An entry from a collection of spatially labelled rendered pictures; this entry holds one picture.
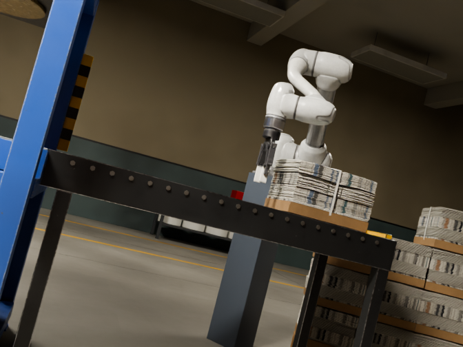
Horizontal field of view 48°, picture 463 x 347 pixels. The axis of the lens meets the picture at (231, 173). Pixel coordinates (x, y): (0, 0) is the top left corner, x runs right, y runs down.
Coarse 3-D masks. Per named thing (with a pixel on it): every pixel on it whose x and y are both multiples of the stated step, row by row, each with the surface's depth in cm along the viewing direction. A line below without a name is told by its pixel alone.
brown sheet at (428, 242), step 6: (414, 240) 313; (420, 240) 301; (426, 240) 290; (432, 240) 281; (438, 240) 277; (438, 246) 277; (444, 246) 277; (450, 246) 277; (456, 246) 276; (462, 246) 276; (456, 252) 276; (462, 252) 276
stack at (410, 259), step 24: (408, 264) 278; (432, 264) 277; (456, 264) 276; (336, 288) 279; (360, 288) 278; (408, 288) 276; (336, 312) 279; (384, 312) 277; (408, 312) 276; (432, 312) 274; (456, 312) 273; (312, 336) 278; (336, 336) 278; (384, 336) 276; (408, 336) 274; (432, 336) 275
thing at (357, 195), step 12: (348, 180) 218; (360, 180) 219; (348, 192) 218; (360, 192) 220; (372, 192) 221; (348, 204) 218; (360, 204) 220; (372, 204) 221; (348, 216) 218; (360, 216) 220; (348, 228) 219
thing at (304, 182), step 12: (276, 168) 235; (288, 168) 222; (300, 168) 211; (312, 168) 213; (324, 168) 215; (276, 180) 233; (288, 180) 219; (300, 180) 212; (312, 180) 213; (324, 180) 215; (276, 192) 229; (288, 192) 217; (300, 192) 212; (312, 192) 214; (324, 192) 215; (312, 204) 214; (324, 204) 216
